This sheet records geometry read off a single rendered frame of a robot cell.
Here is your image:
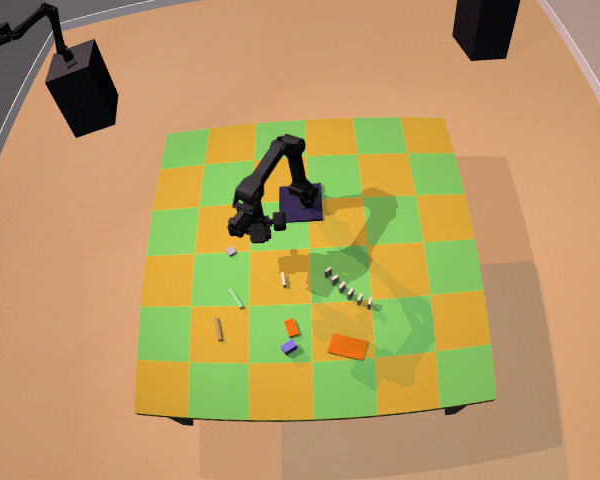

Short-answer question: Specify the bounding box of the light green rectangular block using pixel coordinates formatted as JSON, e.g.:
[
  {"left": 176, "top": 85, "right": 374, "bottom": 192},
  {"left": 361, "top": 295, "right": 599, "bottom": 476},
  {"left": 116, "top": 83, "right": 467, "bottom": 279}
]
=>
[{"left": 228, "top": 288, "right": 244, "bottom": 309}]

